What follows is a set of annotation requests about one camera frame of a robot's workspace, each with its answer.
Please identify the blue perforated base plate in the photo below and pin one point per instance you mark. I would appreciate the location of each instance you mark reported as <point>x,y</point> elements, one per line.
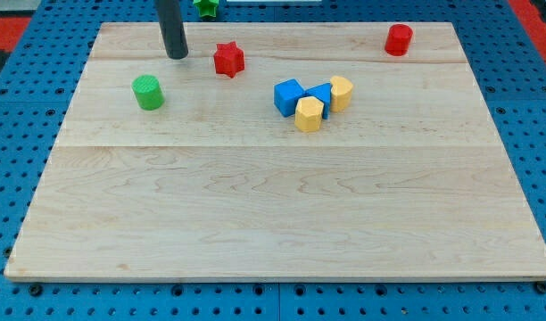
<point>37,84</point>

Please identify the yellow hexagon block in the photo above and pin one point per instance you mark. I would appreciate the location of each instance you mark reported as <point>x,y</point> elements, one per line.
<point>308,114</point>

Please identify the green star block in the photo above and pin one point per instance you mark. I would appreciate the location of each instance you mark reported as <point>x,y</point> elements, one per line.
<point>206,8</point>

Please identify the red star block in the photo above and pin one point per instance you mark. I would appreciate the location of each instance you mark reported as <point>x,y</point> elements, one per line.
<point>228,59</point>

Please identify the green cylinder block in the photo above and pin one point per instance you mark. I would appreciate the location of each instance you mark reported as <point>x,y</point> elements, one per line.
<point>148,93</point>

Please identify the blue cube block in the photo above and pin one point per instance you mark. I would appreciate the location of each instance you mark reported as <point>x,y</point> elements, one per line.
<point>286,96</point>

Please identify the yellow half-round block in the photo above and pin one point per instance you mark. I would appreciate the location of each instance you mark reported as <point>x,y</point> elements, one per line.
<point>341,93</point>

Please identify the light wooden board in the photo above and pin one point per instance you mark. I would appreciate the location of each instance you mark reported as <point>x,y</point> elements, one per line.
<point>410,183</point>

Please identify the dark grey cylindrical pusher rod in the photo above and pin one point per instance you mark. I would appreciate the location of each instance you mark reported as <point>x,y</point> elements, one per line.
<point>172,28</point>

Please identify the red cylinder block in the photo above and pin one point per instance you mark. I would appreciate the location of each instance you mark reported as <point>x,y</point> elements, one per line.
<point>398,39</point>

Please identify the blue triangle block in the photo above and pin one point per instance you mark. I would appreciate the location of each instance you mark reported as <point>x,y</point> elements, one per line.
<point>323,93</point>

